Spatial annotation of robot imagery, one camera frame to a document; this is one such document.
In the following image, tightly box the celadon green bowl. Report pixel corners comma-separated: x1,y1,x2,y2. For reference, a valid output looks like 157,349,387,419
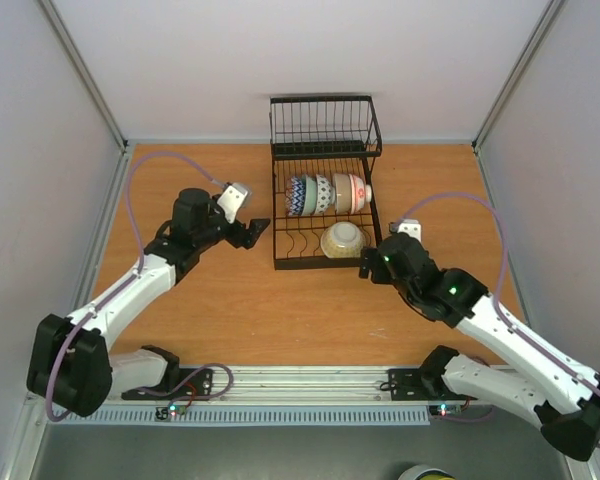
302,174,318,216

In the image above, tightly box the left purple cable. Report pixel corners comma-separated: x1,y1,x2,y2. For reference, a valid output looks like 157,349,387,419
45,152,229,424

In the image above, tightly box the small circuit board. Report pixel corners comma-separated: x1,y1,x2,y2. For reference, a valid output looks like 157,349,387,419
154,405,188,421
429,403,464,417

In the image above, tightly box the purple cable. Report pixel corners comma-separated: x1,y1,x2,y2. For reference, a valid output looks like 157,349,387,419
392,192,600,451
45,152,229,424

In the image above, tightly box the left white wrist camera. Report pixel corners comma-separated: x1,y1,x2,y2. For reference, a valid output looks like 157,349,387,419
216,182,252,224

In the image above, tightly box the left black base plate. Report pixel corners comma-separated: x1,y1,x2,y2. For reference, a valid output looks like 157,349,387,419
121,366,214,401

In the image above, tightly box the left small circuit board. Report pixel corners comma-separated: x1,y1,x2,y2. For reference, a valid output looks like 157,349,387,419
154,405,188,421

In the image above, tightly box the blue chevron bowl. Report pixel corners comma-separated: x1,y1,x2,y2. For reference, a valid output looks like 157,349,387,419
285,176,306,216

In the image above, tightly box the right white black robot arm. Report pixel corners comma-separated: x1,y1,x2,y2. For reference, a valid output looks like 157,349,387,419
359,232,600,462

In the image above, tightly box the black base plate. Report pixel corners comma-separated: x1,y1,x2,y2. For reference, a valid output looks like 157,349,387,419
121,366,214,401
387,368,468,402

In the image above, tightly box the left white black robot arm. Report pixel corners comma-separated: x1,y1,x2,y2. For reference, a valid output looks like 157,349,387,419
26,183,270,422

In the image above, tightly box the red dotted upturned bowl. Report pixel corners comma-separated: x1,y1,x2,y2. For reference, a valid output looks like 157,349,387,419
314,174,334,215

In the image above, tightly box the grey slotted cable duct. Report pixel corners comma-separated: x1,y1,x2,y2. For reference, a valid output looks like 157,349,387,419
64,405,430,428

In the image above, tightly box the aluminium frame rail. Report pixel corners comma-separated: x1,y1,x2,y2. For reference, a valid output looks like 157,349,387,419
25,363,576,405

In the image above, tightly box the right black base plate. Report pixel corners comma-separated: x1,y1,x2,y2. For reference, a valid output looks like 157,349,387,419
387,368,468,402

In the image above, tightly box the right small circuit board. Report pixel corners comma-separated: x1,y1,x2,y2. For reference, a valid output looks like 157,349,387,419
429,403,464,417

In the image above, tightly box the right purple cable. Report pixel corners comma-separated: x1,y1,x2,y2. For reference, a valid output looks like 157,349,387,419
392,192,600,451

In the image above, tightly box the orange floral patterned bowl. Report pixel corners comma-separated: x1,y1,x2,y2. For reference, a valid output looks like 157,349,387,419
352,176,373,213

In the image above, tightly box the yellow dotted bowl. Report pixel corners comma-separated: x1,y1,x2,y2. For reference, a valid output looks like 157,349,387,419
320,222,365,259

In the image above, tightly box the black wire dish rack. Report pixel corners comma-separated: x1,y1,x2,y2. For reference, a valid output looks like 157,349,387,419
269,94,383,270

